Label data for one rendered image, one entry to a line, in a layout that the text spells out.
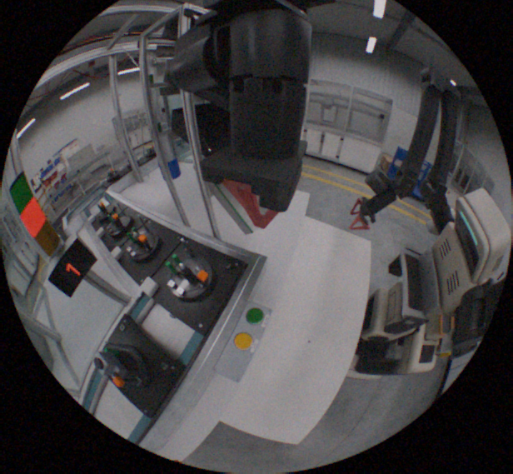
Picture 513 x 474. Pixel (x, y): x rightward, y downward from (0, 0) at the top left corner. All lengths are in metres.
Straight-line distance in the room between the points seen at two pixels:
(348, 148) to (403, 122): 5.40
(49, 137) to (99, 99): 3.53
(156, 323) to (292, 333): 0.41
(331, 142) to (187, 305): 4.06
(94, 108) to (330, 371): 11.30
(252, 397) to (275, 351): 0.16
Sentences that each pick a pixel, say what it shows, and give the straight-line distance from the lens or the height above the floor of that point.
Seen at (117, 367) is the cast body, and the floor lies 1.05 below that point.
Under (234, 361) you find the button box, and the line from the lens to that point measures 0.41.
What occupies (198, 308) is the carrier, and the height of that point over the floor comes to 0.97.
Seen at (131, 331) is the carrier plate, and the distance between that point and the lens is 0.53.
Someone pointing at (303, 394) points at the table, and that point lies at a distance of 0.56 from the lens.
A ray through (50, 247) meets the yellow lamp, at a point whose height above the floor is 1.27.
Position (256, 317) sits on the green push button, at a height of 0.97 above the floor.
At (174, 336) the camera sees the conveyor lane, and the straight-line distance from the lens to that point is 0.51.
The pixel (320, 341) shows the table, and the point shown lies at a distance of 0.54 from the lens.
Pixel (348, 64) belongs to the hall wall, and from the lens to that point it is 8.87.
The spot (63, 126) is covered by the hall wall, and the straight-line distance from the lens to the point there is 10.93.
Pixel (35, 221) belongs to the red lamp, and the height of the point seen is 1.33.
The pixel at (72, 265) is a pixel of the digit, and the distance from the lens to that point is 0.38.
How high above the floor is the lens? 1.37
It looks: 44 degrees down
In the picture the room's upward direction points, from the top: straight up
